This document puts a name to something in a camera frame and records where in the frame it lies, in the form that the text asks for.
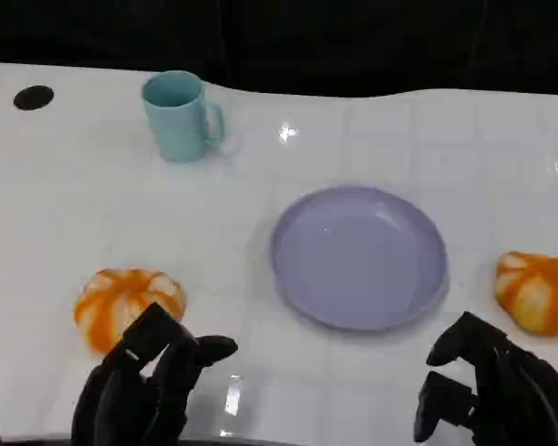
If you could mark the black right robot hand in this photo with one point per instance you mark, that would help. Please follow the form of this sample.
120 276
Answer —
502 399

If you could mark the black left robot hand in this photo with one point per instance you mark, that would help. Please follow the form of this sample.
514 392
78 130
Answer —
121 399

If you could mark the orange and white bread roll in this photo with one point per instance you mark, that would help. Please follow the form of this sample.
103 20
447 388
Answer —
539 297
111 297

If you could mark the lilac plate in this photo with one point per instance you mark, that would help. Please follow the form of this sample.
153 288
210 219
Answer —
353 260

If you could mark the pale green mug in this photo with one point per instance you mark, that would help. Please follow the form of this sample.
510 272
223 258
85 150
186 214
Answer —
176 130

